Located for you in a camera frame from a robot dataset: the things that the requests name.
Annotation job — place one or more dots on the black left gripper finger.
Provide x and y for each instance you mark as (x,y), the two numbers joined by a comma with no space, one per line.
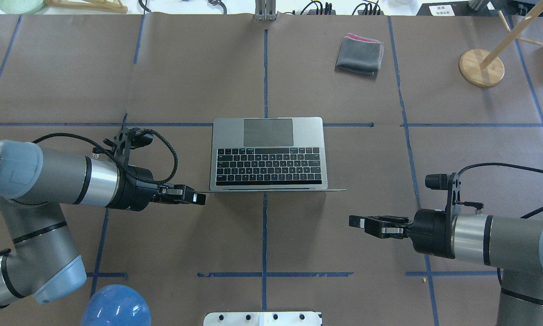
(198,199)
(175,190)

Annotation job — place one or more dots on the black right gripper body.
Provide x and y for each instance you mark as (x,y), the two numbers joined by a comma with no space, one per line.
(431,231)

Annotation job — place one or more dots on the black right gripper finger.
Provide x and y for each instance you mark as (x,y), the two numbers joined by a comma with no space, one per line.
(388,231)
(378,221)

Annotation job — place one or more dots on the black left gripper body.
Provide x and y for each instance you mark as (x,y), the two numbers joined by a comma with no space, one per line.
(135,189)

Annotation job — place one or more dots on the grey laptop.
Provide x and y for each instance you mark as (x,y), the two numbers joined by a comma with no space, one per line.
(268,154)

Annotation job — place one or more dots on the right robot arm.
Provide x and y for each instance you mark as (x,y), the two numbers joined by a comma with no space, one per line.
(513,245)

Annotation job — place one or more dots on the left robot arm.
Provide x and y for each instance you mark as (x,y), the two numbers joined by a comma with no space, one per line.
(34,182)

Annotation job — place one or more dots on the blue desk lamp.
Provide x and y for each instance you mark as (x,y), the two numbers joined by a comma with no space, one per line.
(116,305)

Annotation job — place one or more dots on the grey folded cloth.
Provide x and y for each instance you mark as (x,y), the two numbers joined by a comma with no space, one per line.
(360,55)

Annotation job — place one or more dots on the wooden mug tree stand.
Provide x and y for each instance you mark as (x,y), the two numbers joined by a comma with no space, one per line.
(483,68)

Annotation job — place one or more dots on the wooden dish rack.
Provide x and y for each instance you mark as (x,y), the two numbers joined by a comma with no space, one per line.
(112,6)

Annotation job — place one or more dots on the pale green glass plate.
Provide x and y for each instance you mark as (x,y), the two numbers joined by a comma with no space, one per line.
(21,6)

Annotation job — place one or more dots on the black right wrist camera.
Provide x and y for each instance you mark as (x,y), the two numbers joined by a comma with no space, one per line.
(450,183)

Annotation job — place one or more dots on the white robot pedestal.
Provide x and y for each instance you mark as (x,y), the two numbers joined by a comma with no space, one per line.
(290,318)

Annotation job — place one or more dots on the aluminium frame post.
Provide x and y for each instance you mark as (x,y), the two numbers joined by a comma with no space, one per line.
(265,10)

